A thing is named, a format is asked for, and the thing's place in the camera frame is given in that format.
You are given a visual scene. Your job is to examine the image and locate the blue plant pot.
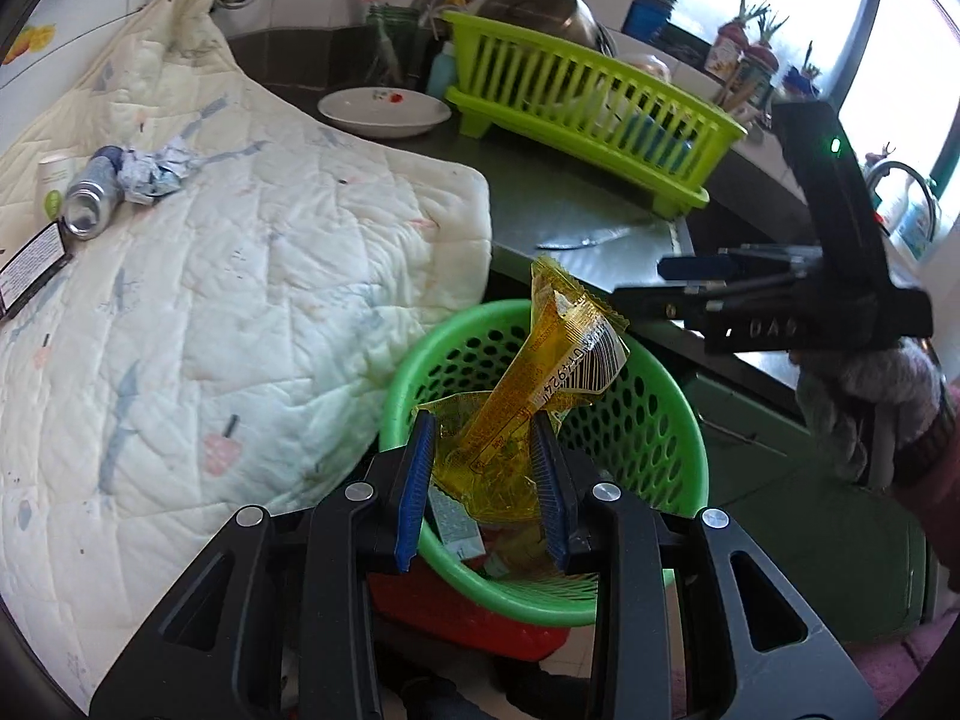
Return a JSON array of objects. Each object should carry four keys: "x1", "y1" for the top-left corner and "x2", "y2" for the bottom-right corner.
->
[{"x1": 780, "y1": 41, "x2": 824, "y2": 102}]

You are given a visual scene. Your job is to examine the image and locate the white shallow bowl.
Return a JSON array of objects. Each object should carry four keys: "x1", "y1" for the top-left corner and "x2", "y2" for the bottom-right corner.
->
[{"x1": 317, "y1": 87, "x2": 453, "y2": 140}]

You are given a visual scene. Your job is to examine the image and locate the yellow translucent packet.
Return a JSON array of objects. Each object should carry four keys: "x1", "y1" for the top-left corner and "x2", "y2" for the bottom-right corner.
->
[{"x1": 415, "y1": 255, "x2": 629, "y2": 526}]

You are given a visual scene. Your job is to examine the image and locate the steel pot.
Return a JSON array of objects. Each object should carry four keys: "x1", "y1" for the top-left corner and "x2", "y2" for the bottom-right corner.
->
[{"x1": 476, "y1": 0, "x2": 612, "y2": 57}]

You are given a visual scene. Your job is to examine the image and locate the metal faucet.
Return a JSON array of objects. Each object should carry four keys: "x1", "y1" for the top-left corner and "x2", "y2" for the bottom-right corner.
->
[{"x1": 866, "y1": 160, "x2": 938, "y2": 226}]

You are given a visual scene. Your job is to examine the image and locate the person's right forearm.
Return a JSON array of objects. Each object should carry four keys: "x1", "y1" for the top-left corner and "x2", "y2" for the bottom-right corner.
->
[{"x1": 889, "y1": 382, "x2": 960, "y2": 586}]

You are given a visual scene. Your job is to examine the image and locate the cream quilted printed blanket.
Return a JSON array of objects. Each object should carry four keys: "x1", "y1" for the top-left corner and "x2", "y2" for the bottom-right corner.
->
[{"x1": 0, "y1": 0, "x2": 494, "y2": 698}]

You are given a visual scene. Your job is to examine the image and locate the decorated plant pot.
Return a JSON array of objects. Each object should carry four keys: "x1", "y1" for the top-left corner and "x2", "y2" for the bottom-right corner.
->
[{"x1": 739, "y1": 11, "x2": 788, "y2": 110}]

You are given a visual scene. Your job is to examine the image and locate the silver wrapper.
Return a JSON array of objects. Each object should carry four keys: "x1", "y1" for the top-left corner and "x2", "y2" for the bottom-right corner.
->
[{"x1": 120, "y1": 136, "x2": 197, "y2": 207}]

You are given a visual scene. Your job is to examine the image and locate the glass jar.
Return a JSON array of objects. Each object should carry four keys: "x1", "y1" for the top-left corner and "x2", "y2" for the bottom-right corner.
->
[{"x1": 365, "y1": 5, "x2": 425, "y2": 87}]

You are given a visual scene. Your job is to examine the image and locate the white paper cup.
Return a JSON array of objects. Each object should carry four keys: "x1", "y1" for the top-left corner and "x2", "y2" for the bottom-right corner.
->
[{"x1": 39, "y1": 154, "x2": 76, "y2": 222}]

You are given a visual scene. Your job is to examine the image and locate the clear plastic container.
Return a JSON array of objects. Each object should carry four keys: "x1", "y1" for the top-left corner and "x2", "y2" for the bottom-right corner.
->
[{"x1": 622, "y1": 52, "x2": 674, "y2": 85}]

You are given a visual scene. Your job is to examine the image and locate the red plastic stool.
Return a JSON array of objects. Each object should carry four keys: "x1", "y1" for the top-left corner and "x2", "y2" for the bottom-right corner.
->
[{"x1": 366, "y1": 566, "x2": 571, "y2": 662}]

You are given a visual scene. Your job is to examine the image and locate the lime green dish rack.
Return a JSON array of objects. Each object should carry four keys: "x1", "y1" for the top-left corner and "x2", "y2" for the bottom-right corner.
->
[{"x1": 441, "y1": 9, "x2": 749, "y2": 217}]

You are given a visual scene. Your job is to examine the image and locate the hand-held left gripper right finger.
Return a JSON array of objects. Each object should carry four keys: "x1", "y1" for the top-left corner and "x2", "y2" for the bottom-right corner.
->
[{"x1": 527, "y1": 409, "x2": 878, "y2": 720}]

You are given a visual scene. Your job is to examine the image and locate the steel spoon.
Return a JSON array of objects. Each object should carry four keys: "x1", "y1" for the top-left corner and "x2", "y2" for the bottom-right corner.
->
[{"x1": 535, "y1": 223, "x2": 653, "y2": 251}]

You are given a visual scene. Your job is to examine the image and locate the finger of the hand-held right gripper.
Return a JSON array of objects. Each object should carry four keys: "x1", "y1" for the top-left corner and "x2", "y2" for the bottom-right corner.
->
[
  {"x1": 658, "y1": 244, "x2": 822, "y2": 286},
  {"x1": 611, "y1": 274, "x2": 815, "y2": 331}
]

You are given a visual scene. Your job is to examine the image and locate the black packet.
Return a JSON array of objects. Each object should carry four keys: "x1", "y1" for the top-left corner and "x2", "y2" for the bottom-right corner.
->
[{"x1": 0, "y1": 221, "x2": 74, "y2": 320}]

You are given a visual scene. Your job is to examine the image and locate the person's right hand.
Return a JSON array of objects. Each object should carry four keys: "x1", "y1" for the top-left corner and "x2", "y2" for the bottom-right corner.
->
[{"x1": 787, "y1": 337, "x2": 942, "y2": 485}]

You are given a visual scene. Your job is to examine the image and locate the teal bottle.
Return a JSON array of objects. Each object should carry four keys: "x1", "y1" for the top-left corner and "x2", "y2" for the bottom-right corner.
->
[{"x1": 426, "y1": 41, "x2": 458, "y2": 98}]

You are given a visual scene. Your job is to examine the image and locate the green perforated plastic basket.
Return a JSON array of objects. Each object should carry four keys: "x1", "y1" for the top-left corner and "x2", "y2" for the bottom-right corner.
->
[{"x1": 377, "y1": 298, "x2": 711, "y2": 629}]

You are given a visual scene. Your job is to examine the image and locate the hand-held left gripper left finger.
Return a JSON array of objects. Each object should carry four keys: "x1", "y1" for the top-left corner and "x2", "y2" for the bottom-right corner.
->
[{"x1": 88, "y1": 411, "x2": 437, "y2": 720}]

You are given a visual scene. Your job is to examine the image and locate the white and blue carton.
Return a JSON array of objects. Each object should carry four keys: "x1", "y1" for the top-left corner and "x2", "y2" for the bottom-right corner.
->
[{"x1": 429, "y1": 487, "x2": 487, "y2": 562}]

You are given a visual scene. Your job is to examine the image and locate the blue container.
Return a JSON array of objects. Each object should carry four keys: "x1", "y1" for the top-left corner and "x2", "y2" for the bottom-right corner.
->
[{"x1": 622, "y1": 0, "x2": 676, "y2": 38}]

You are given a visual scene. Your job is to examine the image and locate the dish soap bottle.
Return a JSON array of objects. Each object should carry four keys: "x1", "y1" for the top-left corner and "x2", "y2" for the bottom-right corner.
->
[{"x1": 892, "y1": 176, "x2": 940, "y2": 260}]

